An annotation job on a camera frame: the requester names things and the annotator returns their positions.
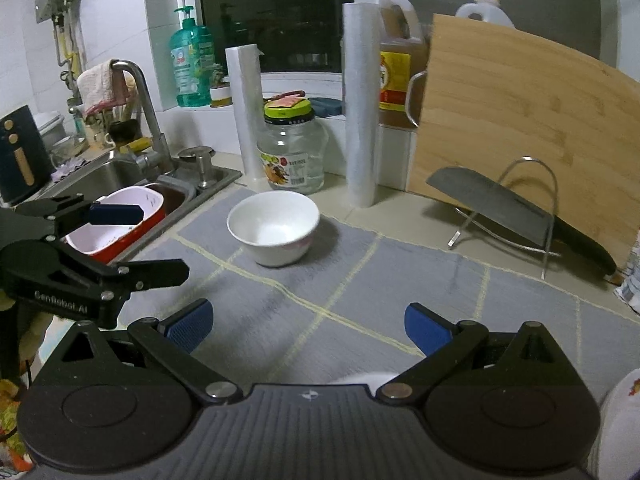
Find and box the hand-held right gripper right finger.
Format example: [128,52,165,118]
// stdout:
[375,302,588,406]

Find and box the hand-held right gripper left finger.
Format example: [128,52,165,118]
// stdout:
[47,297,246,406]

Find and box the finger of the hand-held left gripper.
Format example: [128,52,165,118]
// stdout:
[99,258,191,302]
[15,194,145,241]

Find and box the large white floral bowl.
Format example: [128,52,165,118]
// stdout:
[226,191,321,268]

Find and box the large stained white plate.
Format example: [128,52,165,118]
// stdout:
[585,367,640,480]

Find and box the red and white basket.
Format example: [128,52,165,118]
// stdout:
[65,186,167,265]

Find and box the grey checked dish mat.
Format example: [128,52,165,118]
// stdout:
[115,187,640,411]

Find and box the metal sink dispenser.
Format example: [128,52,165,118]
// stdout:
[178,146,216,186]

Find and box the black air fryer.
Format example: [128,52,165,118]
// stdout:
[0,105,53,206]

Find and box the metal faucet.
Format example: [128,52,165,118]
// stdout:
[111,59,176,173]

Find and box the pink dish cloth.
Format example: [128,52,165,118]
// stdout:
[77,59,136,116]

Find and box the floral patterned cloth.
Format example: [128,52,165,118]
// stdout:
[0,377,36,473]

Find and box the small white pot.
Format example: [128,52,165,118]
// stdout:
[209,62,232,109]

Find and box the green dish soap bottle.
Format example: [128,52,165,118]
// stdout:
[168,6,213,108]

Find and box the short plastic wrap roll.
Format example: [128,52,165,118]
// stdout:
[225,44,266,181]

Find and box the glass jar with green lid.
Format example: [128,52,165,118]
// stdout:
[256,97,326,196]

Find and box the white and blue packet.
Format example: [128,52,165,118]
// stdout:
[614,232,640,311]

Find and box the tall plastic wrap roll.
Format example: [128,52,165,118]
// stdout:
[341,2,383,208]

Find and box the bamboo cutting board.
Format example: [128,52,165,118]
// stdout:
[406,13,640,271]

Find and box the blue-grey box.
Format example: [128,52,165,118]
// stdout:
[306,96,346,120]

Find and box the yellow-capped cooking oil bottle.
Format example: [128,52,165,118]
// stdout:
[370,0,430,128]

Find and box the dark window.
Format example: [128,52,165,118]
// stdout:
[196,0,355,75]

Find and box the white plastic jug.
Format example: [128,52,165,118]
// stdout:
[454,0,516,29]

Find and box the black-handled cleaver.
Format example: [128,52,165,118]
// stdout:
[425,166,618,277]

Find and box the metal wire rack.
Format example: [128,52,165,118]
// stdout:
[447,156,561,281]

